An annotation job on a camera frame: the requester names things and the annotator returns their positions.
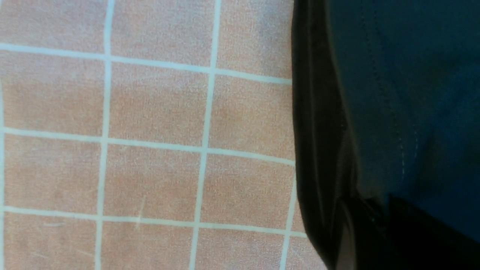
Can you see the dark gray long-sleeve shirt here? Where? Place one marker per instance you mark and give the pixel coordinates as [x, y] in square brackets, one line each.
[385, 98]

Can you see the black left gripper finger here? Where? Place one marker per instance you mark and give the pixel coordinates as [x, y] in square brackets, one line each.
[407, 238]

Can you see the pink checkered table mat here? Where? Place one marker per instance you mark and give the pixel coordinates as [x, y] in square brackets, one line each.
[148, 135]

